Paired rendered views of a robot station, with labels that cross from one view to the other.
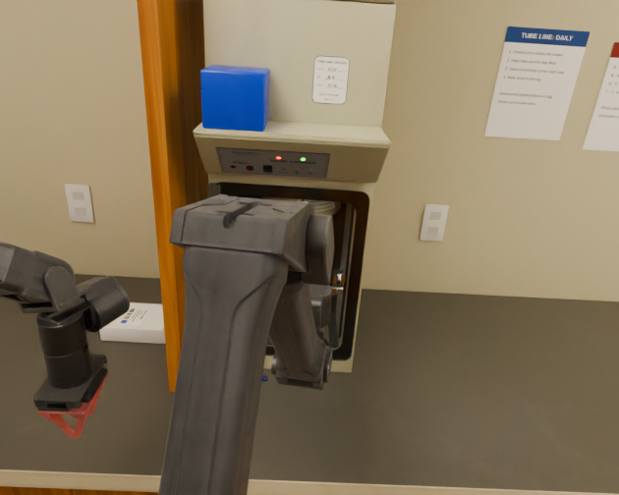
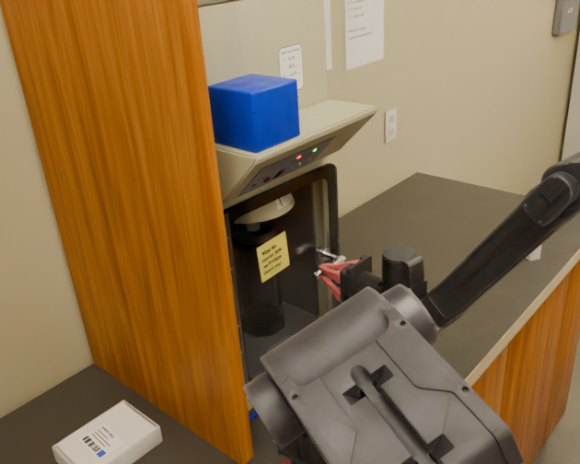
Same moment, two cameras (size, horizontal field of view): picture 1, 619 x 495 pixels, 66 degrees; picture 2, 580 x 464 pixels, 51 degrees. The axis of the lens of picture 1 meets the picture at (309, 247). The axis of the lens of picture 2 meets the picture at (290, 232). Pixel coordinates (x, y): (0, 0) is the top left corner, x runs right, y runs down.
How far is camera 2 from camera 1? 0.78 m
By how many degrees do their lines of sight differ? 40
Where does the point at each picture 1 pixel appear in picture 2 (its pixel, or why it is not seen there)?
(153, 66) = (203, 105)
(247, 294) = not seen: outside the picture
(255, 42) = (234, 51)
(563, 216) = not seen: hidden behind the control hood
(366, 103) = (317, 81)
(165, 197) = (223, 246)
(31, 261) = not seen: hidden behind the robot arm
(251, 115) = (291, 123)
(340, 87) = (298, 73)
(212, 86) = (262, 107)
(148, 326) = (135, 435)
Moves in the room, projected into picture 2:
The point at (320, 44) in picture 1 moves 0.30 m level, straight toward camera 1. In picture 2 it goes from (281, 37) to (438, 49)
